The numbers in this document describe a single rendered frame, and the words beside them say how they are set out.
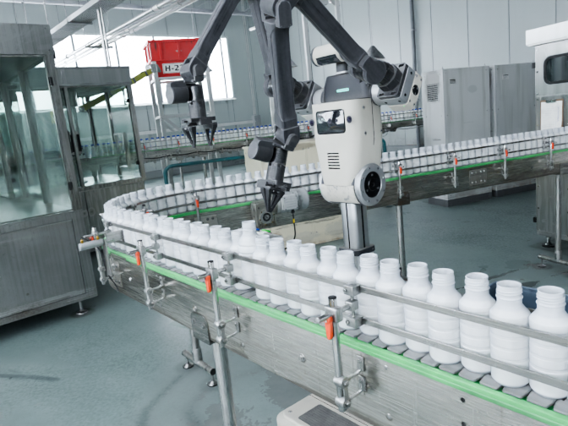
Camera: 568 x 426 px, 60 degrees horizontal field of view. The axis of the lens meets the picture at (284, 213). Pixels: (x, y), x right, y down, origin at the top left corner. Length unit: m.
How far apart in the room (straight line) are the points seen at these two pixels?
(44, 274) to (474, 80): 5.83
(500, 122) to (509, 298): 6.99
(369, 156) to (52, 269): 3.13
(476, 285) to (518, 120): 7.21
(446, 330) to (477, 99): 6.68
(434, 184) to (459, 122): 3.80
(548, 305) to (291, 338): 0.60
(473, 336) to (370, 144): 1.05
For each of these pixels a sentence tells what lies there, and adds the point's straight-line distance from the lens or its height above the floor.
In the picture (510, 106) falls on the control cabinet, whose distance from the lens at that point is 7.91.
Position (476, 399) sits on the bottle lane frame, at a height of 0.97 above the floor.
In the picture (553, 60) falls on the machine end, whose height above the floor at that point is 1.70.
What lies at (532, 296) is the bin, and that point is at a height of 0.93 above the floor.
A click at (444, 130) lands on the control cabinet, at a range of 7.13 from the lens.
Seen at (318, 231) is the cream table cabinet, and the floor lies 0.15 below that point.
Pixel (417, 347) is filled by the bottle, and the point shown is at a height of 1.01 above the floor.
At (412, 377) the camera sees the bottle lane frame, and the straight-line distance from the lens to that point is 0.97.
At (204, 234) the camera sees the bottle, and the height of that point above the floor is 1.14.
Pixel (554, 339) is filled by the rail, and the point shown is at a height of 1.11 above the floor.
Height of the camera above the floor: 1.46
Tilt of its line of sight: 11 degrees down
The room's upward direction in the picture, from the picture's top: 6 degrees counter-clockwise
